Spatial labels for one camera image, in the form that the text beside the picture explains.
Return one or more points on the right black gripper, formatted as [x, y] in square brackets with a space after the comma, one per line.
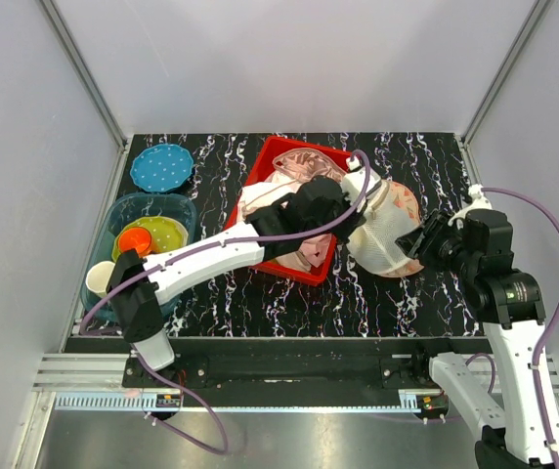
[432, 227]

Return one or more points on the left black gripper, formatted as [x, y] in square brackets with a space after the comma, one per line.
[357, 224]

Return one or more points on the white mesh laundry bag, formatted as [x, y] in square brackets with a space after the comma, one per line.
[373, 243]

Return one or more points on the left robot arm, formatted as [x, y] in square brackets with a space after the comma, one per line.
[137, 288]

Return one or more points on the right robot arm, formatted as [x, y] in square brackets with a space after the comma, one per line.
[522, 432]

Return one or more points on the light pink bra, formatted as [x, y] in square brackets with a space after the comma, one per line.
[311, 254]

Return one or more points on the floral pink oven mitt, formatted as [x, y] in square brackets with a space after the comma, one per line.
[405, 200]

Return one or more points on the white cloth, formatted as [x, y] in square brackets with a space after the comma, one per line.
[261, 195]

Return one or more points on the red plastic bin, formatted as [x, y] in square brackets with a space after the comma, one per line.
[263, 168]

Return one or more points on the clear blue plastic container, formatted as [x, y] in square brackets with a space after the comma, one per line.
[133, 206]

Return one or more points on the blue polka dot plate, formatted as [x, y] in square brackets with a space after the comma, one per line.
[162, 168]

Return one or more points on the orange plastic cup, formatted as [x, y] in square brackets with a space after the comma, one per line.
[138, 239]

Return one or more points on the cream cup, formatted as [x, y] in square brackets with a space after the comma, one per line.
[97, 278]

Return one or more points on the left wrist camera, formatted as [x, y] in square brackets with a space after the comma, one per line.
[357, 185]

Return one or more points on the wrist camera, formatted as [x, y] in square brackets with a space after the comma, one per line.
[477, 201]
[357, 185]

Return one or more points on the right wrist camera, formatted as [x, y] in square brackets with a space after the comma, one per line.
[477, 201]

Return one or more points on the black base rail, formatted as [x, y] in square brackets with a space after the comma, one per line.
[280, 372]

